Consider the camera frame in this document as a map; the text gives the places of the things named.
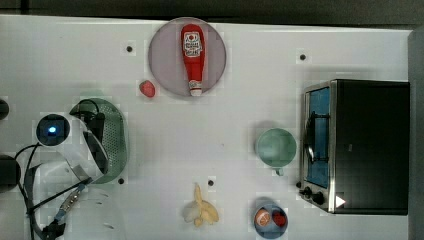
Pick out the peeled banana toy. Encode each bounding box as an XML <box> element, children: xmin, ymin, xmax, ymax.
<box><xmin>182</xmin><ymin>184</ymin><xmax>220</xmax><ymax>227</ymax></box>

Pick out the black toaster oven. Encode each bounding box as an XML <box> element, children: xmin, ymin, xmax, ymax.
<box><xmin>297</xmin><ymin>79</ymin><xmax>410</xmax><ymax>215</ymax></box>

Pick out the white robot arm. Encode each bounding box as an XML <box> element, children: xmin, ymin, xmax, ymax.
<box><xmin>22</xmin><ymin>110</ymin><xmax>128</xmax><ymax>240</ymax></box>

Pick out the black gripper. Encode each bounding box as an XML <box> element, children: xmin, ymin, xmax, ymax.
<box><xmin>87</xmin><ymin>113</ymin><xmax>105</xmax><ymax>141</ymax></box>

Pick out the orange slice toy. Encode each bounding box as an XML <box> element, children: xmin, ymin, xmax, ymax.
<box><xmin>255</xmin><ymin>208</ymin><xmax>271</xmax><ymax>227</ymax></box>

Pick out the green strainer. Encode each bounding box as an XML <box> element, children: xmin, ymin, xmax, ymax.
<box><xmin>70</xmin><ymin>98</ymin><xmax>128</xmax><ymax>184</ymax></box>

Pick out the blue bowl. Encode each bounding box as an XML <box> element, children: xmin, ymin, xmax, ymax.
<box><xmin>253</xmin><ymin>203</ymin><xmax>288</xmax><ymax>240</ymax></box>

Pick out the red strawberry toy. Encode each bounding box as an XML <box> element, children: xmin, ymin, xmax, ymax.
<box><xmin>139</xmin><ymin>80</ymin><xmax>156</xmax><ymax>98</ymax></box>

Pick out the red ketchup bottle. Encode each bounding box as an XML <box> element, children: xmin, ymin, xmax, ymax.
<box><xmin>180</xmin><ymin>24</ymin><xmax>205</xmax><ymax>97</ymax></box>

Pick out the green mug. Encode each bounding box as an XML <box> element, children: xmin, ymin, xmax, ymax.
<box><xmin>255</xmin><ymin>128</ymin><xmax>297</xmax><ymax>176</ymax></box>

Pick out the red tomato toy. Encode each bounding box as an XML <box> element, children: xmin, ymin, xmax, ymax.
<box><xmin>272</xmin><ymin>211</ymin><xmax>287</xmax><ymax>227</ymax></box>

